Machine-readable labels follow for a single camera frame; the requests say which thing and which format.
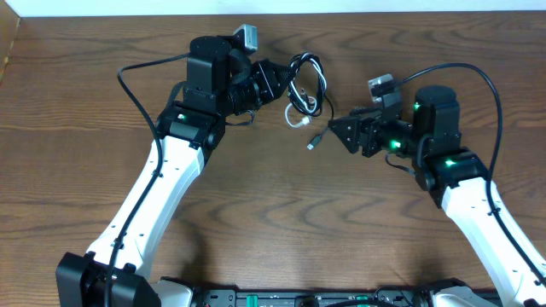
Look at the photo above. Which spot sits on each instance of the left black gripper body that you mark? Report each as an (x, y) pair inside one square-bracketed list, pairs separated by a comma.
[(261, 81)]

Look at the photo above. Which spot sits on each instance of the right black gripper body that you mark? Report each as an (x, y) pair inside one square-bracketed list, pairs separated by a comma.
[(393, 137)]

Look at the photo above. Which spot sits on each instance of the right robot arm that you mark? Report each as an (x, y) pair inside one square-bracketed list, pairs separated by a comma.
[(456, 179)]

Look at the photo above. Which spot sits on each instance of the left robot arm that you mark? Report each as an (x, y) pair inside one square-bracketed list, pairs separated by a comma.
[(221, 81)]

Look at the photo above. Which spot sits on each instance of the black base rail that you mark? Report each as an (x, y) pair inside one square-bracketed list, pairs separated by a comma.
[(224, 297)]

